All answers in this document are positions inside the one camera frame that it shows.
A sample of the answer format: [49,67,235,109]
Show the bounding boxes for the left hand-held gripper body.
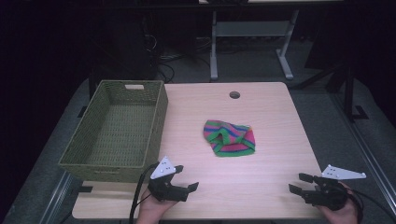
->
[147,156,191,203]

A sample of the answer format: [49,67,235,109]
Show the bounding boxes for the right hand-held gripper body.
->
[302,164,367,212]

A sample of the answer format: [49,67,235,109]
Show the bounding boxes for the striped knit hat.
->
[203,119,257,158]

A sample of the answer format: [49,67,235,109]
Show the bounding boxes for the green woven basket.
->
[58,79,169,184]

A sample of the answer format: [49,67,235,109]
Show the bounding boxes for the person's left hand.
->
[135,189,179,224]

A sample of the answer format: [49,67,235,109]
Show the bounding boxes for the person's right hand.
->
[317,182,360,224]

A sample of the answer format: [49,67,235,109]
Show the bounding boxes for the black metal stand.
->
[323,60,370,123]

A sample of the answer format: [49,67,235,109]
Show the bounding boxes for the dark computer tower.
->
[92,12,159,86]

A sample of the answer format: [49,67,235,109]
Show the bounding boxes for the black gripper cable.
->
[345,185,396,224]
[128,162,161,224]

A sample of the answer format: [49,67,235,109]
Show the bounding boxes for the aluminium floor rail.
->
[39,171,75,224]
[329,91,396,216]

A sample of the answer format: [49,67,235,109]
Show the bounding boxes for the black floor cables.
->
[143,33,210,84]

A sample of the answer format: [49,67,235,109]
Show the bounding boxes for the grey metal desk frame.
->
[209,8,301,82]

